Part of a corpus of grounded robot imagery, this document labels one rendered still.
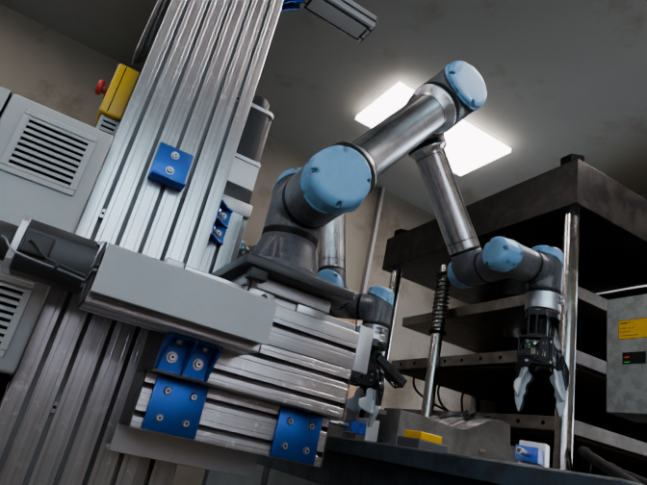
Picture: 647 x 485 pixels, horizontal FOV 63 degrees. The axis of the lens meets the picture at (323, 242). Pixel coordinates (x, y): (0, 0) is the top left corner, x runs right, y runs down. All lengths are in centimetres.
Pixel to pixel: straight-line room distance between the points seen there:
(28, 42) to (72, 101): 56
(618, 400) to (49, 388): 169
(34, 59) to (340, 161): 426
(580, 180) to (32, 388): 193
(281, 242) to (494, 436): 87
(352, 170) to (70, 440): 69
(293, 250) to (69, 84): 410
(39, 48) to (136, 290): 441
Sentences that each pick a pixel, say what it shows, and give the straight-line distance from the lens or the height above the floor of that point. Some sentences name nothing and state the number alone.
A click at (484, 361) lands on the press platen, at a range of 241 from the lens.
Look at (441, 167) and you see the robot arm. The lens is 130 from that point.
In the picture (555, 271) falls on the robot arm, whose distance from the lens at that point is 126.
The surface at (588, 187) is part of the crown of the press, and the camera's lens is 230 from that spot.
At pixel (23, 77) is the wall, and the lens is 496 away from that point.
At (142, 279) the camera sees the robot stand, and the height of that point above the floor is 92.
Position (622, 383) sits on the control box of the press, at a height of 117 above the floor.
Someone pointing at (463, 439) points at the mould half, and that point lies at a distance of 152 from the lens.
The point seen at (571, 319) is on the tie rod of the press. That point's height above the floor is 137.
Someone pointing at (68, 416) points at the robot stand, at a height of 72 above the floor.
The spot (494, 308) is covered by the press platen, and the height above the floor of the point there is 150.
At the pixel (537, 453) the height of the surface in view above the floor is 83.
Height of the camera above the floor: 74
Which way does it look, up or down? 22 degrees up
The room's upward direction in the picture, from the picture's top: 13 degrees clockwise
